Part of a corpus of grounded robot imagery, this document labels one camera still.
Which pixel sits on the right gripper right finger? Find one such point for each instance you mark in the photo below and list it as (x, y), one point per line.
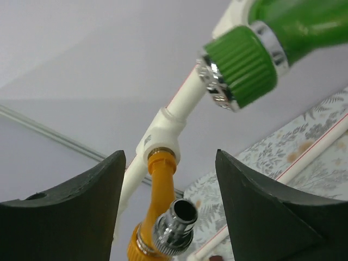
(268, 220)

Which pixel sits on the aluminium frame profile left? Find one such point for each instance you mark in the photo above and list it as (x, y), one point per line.
(133, 178)

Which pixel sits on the green water faucet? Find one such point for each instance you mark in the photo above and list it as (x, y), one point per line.
(246, 62)

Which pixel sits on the floral patterned table mat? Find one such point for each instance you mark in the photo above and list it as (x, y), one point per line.
(325, 176)

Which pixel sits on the white PVC pipe frame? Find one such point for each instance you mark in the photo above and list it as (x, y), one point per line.
(170, 120)

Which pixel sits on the brown water faucet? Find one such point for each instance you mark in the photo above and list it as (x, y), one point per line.
(216, 257)

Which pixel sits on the orange water faucet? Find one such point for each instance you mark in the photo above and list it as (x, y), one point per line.
(167, 230)

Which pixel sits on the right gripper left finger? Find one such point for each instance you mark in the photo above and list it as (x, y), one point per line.
(74, 220)

